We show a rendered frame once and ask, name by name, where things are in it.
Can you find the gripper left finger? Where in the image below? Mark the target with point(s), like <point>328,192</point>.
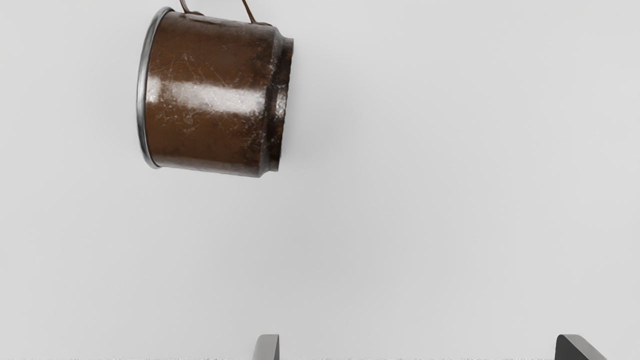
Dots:
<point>267,348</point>

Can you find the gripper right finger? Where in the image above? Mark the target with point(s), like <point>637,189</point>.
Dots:
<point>576,350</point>

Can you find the brown enamel metal mug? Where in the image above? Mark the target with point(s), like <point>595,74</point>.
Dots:
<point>210,100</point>

